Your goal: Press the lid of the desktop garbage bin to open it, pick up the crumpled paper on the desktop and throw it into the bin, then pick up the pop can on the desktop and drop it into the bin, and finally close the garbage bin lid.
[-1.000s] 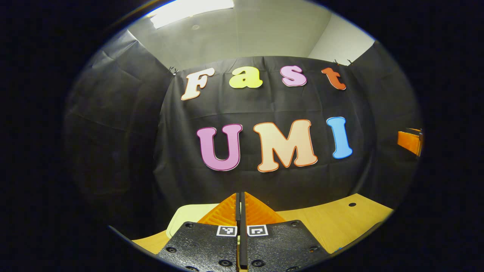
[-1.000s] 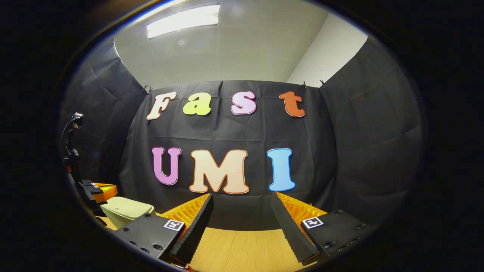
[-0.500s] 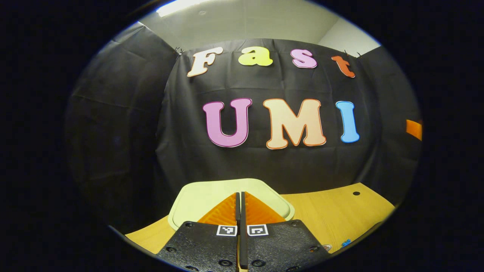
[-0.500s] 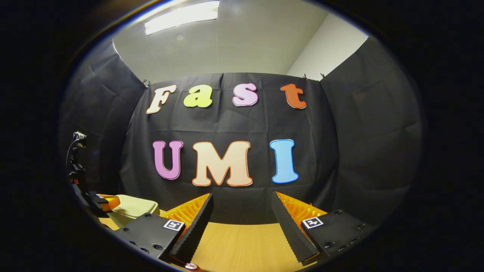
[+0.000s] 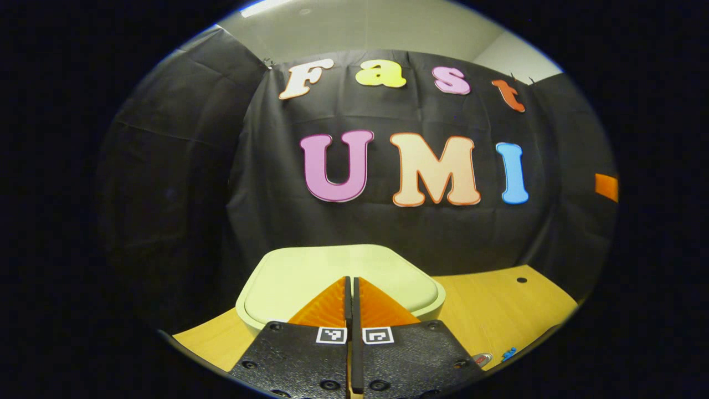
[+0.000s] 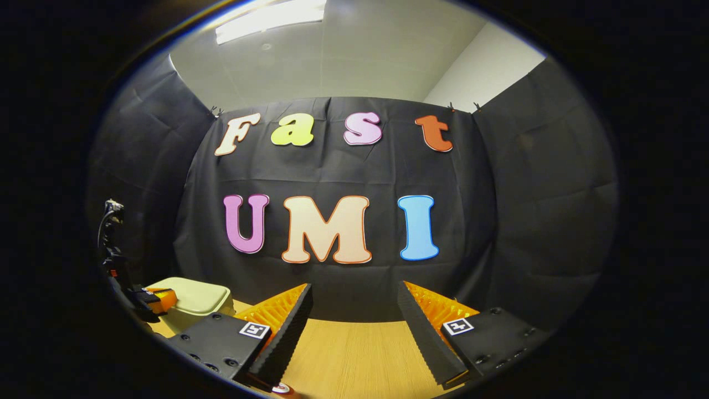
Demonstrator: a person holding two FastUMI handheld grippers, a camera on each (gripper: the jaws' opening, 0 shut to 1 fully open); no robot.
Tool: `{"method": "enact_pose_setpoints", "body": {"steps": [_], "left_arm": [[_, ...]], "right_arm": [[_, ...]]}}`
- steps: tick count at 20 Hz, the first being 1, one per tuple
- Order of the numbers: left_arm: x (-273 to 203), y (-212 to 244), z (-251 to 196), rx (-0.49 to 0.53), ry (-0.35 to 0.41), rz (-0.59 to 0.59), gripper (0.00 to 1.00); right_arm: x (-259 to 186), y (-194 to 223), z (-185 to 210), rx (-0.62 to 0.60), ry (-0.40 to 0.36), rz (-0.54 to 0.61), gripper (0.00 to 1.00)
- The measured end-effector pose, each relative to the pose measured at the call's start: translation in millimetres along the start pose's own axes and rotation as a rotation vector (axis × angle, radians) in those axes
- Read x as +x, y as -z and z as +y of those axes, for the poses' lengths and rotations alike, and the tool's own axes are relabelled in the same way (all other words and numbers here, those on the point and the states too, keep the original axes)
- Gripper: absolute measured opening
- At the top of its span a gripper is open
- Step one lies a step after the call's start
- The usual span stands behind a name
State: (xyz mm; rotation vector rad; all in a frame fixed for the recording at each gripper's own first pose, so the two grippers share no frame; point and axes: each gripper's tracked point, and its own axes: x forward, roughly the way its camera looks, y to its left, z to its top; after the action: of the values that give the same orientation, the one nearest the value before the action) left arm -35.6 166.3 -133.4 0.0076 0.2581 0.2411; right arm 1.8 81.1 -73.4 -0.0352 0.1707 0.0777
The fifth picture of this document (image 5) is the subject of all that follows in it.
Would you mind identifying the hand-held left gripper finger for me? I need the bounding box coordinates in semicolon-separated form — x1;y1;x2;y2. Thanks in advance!
352;276;488;399
228;276;352;399

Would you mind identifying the green desktop garbage bin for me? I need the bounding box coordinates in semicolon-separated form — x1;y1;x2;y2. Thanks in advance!
235;244;446;339

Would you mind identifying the black backdrop cloth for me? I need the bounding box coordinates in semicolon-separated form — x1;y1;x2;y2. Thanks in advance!
97;25;618;333

